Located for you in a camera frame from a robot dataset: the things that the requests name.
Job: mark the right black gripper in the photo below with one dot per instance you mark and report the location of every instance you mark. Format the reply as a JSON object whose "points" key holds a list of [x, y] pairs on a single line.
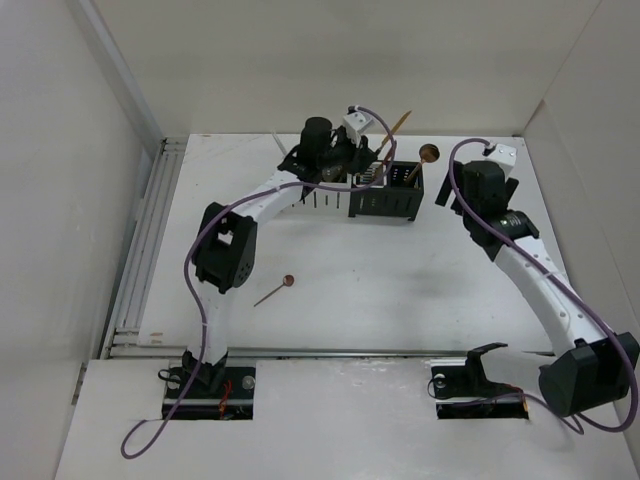
{"points": [[459, 173]]}

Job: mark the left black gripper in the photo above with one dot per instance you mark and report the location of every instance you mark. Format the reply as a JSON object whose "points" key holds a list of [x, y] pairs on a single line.
{"points": [[360, 155]]}

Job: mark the large copper spoon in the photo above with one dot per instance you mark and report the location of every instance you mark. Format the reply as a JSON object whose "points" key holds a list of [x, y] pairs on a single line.
{"points": [[428, 153]]}

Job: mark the white chopstick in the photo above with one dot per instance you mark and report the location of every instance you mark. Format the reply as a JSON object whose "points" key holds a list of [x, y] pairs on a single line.
{"points": [[279, 143]]}

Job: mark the gold knife green handle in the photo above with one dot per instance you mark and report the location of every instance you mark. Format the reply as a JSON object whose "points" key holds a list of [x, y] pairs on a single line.
{"points": [[394, 129]]}

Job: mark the small copper spoon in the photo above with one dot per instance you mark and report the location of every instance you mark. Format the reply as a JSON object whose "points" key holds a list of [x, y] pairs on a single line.
{"points": [[287, 281]]}

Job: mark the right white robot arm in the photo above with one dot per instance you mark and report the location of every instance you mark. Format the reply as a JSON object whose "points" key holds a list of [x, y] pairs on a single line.
{"points": [[594, 365]]}

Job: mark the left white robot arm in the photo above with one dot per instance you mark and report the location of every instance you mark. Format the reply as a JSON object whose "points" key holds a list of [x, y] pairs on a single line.
{"points": [[222, 257]]}

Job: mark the black utensil caddy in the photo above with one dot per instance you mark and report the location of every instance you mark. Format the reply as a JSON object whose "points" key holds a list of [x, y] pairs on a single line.
{"points": [[385, 201]]}

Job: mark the white utensil caddy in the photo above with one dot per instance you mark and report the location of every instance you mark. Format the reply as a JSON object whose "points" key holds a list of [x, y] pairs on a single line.
{"points": [[330, 200]]}

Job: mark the white insert bin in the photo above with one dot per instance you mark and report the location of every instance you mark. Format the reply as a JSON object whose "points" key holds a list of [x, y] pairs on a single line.
{"points": [[375, 171]]}

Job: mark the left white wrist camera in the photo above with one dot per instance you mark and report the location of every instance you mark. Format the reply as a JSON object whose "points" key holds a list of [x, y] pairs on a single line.
{"points": [[355, 124]]}

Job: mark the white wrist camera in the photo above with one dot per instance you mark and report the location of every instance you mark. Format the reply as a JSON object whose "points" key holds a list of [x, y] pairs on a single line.
{"points": [[503, 155], [355, 124]]}

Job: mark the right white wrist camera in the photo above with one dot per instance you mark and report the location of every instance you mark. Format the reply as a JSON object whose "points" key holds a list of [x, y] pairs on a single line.
{"points": [[503, 155]]}

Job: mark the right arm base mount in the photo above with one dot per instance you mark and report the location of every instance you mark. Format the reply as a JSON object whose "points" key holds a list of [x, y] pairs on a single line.
{"points": [[462, 390]]}

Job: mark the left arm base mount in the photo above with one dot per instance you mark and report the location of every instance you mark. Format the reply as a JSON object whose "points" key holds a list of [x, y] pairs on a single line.
{"points": [[232, 400]]}

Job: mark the aluminium rail frame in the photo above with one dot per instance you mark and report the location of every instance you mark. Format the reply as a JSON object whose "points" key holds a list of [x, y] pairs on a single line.
{"points": [[150, 214]]}

